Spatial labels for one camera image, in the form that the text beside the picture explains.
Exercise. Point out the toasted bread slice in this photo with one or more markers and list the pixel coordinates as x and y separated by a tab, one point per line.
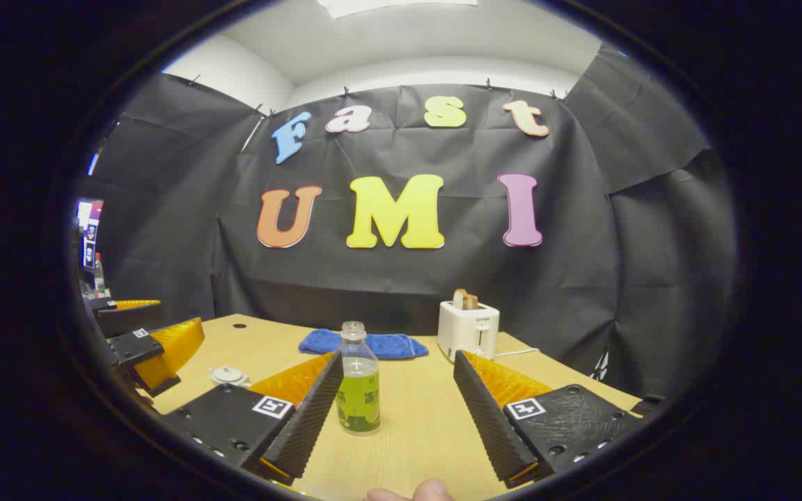
458	299
472	301

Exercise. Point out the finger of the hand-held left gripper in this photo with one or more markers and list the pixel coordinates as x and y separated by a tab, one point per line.
133	346
129	321

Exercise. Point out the computer monitor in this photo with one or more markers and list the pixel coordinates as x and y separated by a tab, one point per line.
89	229

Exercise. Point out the ceiling light panel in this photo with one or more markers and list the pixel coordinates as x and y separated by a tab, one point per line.
387	5

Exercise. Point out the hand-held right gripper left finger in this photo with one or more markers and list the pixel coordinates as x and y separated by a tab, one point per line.
307	424

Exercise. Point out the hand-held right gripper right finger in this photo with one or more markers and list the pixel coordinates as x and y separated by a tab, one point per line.
488	424

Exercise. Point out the black backdrop cloth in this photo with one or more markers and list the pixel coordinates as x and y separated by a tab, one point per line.
443	278

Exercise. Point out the white toaster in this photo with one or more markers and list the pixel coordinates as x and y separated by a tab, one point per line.
467	334

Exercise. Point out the red cap plastic bottle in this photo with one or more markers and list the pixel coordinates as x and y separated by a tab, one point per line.
99	278

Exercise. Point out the green label water bottle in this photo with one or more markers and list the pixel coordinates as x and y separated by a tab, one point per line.
358	403

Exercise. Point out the blue towel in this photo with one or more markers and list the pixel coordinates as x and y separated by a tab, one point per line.
387	344

